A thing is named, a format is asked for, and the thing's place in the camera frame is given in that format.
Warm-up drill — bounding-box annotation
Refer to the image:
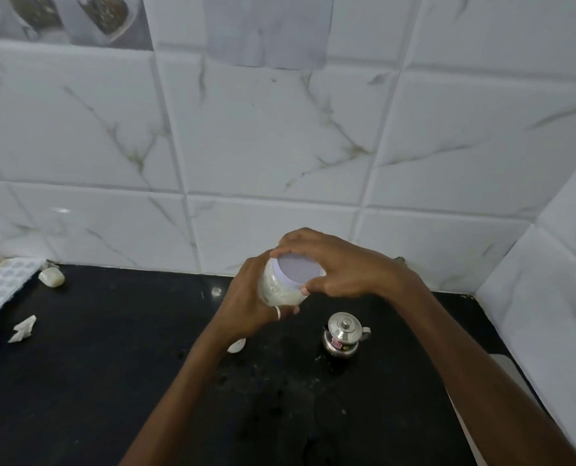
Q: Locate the person's left forearm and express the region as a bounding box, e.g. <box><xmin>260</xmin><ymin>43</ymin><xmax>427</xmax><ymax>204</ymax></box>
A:
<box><xmin>118</xmin><ymin>325</ymin><xmax>235</xmax><ymax>466</ymax></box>

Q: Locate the white patterned plastic tray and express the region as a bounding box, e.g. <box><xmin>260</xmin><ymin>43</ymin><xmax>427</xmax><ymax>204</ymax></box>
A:
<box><xmin>0</xmin><ymin>257</ymin><xmax>46</xmax><ymax>330</ymax></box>

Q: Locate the food picture wall sticker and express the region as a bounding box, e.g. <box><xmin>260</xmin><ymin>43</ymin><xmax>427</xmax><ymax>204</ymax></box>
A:
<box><xmin>0</xmin><ymin>0</ymin><xmax>154</xmax><ymax>52</ymax></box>

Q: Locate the person's left hand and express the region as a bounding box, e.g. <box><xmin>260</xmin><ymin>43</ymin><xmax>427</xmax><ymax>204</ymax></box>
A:
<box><xmin>208</xmin><ymin>256</ymin><xmax>301</xmax><ymax>346</ymax></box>

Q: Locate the person's right forearm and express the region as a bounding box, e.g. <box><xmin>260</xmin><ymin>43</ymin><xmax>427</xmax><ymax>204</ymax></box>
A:
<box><xmin>395</xmin><ymin>274</ymin><xmax>576</xmax><ymax>466</ymax></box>

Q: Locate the clear plastic jar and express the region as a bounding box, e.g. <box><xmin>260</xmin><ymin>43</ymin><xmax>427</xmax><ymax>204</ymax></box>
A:
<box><xmin>257</xmin><ymin>258</ymin><xmax>309</xmax><ymax>309</ymax></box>

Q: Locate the crumpled white paper scrap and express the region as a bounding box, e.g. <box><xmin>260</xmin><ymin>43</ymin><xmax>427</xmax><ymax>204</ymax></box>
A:
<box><xmin>7</xmin><ymin>315</ymin><xmax>38</xmax><ymax>344</ymax></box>

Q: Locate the person's right hand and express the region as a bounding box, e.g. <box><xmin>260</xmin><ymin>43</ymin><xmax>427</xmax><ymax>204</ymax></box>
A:
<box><xmin>271</xmin><ymin>228</ymin><xmax>416</xmax><ymax>299</ymax></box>

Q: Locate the small white lump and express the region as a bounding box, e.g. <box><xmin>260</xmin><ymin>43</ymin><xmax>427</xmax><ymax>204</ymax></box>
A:
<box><xmin>38</xmin><ymin>267</ymin><xmax>66</xmax><ymax>289</ymax></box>

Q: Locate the small steel lidded pot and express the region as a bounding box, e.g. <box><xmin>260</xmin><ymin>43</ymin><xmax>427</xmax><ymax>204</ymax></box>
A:
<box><xmin>322</xmin><ymin>312</ymin><xmax>372</xmax><ymax>361</ymax></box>

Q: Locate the white round jar lid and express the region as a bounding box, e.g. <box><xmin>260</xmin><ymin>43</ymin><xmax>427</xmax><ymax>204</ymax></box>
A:
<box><xmin>274</xmin><ymin>253</ymin><xmax>327</xmax><ymax>294</ymax></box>

